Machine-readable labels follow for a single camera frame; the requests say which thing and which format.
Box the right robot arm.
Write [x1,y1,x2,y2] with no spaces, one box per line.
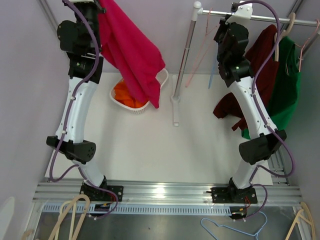
[211,19,287,204]

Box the blue wire hanger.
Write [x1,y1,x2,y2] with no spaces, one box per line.
[208,43,219,89]

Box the orange t shirt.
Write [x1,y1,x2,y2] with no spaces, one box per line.
[113,78,147,109]

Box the pink wire hanger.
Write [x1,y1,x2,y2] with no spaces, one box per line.
[185,14,218,88]
[295,19,320,72]

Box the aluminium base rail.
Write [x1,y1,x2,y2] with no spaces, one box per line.
[32,178,303,207]

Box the white perforated plastic basket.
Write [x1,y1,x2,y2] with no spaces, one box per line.
[109,68,169,114]

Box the left black mount plate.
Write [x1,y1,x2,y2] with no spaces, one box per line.
[79,183,124,202]

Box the black mount plate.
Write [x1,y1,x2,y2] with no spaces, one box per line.
[206,186,258,204]
[79,183,124,202]

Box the maroon t shirt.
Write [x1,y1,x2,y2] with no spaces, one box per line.
[213,24,279,131]

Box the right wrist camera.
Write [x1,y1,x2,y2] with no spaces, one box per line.
[225,3,253,26]

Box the silver clothes rack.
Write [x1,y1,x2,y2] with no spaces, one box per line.
[171,1,320,127]

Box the beige hanger lower right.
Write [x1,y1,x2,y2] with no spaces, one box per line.
[285,201,317,240]

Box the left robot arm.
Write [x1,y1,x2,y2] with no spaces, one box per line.
[46,0,112,201]

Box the beige hangers lower left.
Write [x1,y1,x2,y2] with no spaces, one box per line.
[21,194,91,240]

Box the beige wooden hanger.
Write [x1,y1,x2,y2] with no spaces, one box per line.
[274,12,296,62]

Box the white slotted cable duct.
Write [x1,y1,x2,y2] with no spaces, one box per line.
[42,203,232,216]

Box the right black mount plate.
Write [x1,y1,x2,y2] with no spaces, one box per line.
[206,186,258,204]

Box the pink t shirt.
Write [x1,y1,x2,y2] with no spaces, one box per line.
[96,0,166,110]

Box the green t shirt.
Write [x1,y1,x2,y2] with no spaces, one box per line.
[241,36,302,140]

